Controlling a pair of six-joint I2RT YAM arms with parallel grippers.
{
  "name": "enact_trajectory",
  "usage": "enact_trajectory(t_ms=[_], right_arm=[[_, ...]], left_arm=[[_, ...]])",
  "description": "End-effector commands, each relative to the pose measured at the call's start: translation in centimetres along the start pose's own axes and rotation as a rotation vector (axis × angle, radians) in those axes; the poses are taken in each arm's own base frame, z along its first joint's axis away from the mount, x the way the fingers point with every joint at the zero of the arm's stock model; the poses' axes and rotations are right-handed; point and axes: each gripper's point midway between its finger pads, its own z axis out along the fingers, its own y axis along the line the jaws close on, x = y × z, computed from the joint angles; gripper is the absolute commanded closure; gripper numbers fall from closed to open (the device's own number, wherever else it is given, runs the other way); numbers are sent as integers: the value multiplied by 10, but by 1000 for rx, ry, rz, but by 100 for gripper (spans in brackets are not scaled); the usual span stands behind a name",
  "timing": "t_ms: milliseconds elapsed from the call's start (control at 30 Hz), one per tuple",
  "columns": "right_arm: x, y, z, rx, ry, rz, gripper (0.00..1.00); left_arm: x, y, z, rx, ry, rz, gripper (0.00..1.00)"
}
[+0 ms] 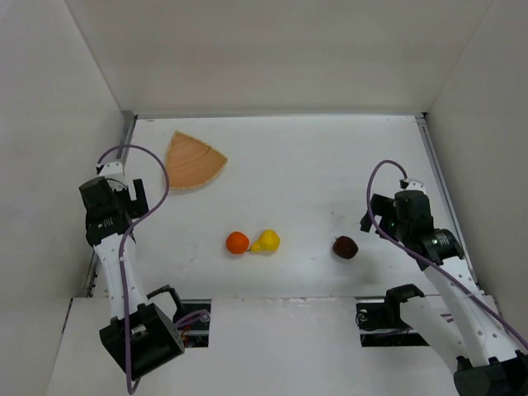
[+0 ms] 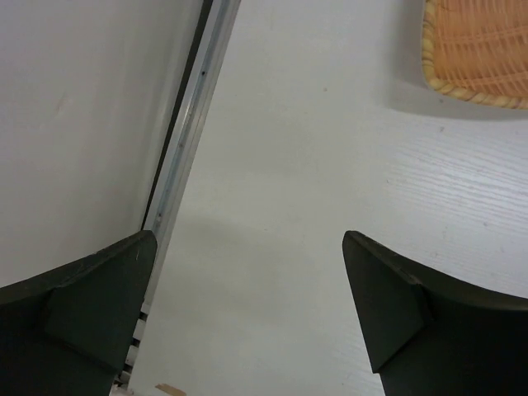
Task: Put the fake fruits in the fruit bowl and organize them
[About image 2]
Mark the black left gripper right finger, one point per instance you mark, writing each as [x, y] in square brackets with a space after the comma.
[427, 333]

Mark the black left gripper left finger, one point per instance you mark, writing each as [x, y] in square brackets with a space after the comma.
[67, 331]

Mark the woven orange fruit basket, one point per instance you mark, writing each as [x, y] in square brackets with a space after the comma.
[476, 51]

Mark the aluminium table edge rail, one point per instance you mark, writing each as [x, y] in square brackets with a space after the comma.
[184, 130]

